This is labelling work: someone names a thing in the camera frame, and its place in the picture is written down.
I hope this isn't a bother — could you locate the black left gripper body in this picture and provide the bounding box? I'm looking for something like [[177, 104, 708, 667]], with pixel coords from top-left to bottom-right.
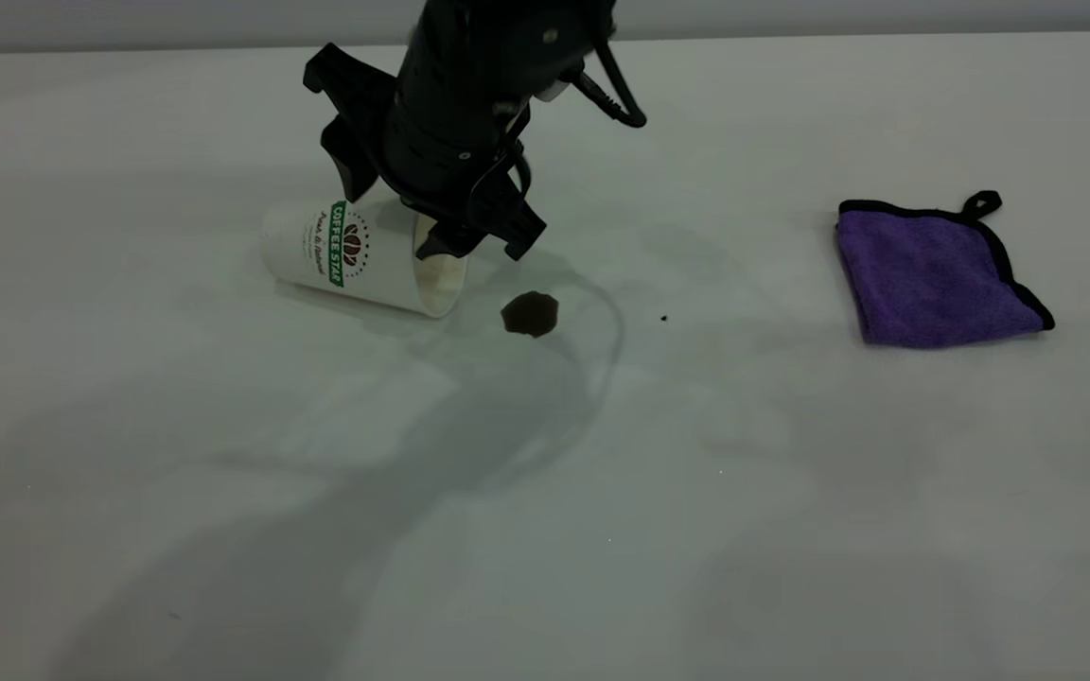
[[379, 93, 534, 235]]

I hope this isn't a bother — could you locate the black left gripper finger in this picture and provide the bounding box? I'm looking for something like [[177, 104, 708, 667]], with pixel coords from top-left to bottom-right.
[[414, 219, 487, 262], [498, 203, 548, 262]]

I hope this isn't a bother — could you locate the white paper coffee cup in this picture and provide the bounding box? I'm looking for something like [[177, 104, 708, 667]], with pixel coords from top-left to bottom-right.
[[259, 199, 468, 319]]

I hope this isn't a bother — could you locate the purple cloth with black trim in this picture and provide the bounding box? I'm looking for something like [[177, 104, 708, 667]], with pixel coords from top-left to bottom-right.
[[835, 190, 1056, 350]]

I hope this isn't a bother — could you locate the dark brown coffee stain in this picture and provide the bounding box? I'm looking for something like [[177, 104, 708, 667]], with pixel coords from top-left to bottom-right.
[[501, 291, 561, 339]]

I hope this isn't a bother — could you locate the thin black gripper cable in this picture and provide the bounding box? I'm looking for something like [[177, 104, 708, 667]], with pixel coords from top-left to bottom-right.
[[466, 104, 534, 228]]

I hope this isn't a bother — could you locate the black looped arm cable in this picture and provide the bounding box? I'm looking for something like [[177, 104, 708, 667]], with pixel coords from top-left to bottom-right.
[[564, 38, 648, 130]]

